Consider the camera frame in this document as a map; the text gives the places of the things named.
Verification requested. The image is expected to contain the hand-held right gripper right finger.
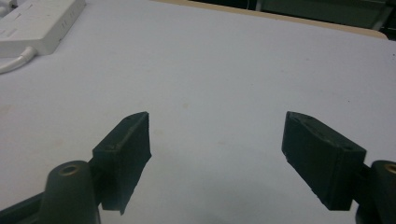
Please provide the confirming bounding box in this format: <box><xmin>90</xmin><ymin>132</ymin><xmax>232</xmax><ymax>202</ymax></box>
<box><xmin>281</xmin><ymin>110</ymin><xmax>368</xmax><ymax>212</ymax></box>

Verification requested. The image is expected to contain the white power strip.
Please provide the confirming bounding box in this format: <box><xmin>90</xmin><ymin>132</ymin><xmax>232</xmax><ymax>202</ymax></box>
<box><xmin>0</xmin><ymin>0</ymin><xmax>87</xmax><ymax>59</ymax></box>

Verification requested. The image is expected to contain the white power cable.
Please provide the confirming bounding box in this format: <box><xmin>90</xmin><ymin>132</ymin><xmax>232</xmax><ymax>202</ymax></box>
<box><xmin>0</xmin><ymin>46</ymin><xmax>38</xmax><ymax>76</ymax></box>

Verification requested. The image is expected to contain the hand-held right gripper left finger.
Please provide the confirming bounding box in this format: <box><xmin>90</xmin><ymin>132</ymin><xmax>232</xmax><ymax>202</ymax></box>
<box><xmin>92</xmin><ymin>111</ymin><xmax>153</xmax><ymax>217</ymax></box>

